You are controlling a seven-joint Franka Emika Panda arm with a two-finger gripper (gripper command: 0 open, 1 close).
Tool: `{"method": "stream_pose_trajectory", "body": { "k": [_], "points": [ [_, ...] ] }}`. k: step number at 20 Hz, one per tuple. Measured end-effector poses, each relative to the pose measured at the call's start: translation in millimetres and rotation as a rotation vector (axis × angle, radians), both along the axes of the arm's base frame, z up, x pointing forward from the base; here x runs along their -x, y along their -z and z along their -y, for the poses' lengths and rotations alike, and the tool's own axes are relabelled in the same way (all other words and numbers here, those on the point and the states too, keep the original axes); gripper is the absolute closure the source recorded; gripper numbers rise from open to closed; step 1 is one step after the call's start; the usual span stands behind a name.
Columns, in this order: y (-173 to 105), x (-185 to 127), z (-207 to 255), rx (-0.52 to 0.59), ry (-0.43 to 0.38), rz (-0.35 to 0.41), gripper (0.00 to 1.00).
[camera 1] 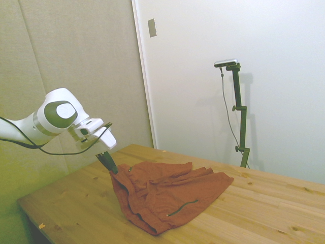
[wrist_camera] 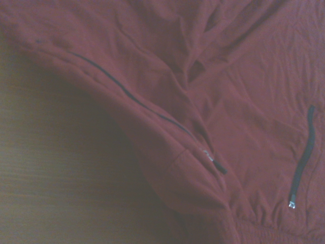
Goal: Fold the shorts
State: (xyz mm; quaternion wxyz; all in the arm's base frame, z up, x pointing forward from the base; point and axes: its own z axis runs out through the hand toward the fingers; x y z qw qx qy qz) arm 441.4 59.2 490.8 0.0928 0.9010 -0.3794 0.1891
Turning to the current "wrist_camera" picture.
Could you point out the red zippered jacket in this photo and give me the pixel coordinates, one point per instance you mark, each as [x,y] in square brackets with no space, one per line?
[228,101]

